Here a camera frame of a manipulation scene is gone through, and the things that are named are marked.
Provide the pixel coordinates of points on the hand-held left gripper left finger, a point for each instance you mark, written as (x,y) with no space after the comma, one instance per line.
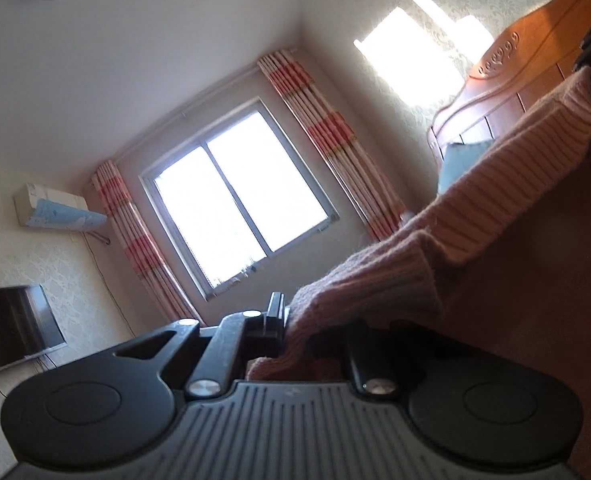
(275,325)

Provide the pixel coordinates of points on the orange striped sweater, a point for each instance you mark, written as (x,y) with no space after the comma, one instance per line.
(475,200)

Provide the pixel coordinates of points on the white wall air conditioner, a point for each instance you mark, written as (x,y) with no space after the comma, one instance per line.
(55,210)

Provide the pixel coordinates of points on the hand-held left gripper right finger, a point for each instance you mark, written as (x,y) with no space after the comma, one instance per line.
(363,365)

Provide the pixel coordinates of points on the blue printed pillow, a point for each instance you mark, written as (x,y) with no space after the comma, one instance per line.
(463,165)

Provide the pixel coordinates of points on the white framed window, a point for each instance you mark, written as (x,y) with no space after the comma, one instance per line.
(235,200)

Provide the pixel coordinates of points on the pink striped curtain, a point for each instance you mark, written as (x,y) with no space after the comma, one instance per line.
(330,135)
(135,240)

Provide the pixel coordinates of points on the black wall television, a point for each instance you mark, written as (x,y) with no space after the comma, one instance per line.
(10,325)

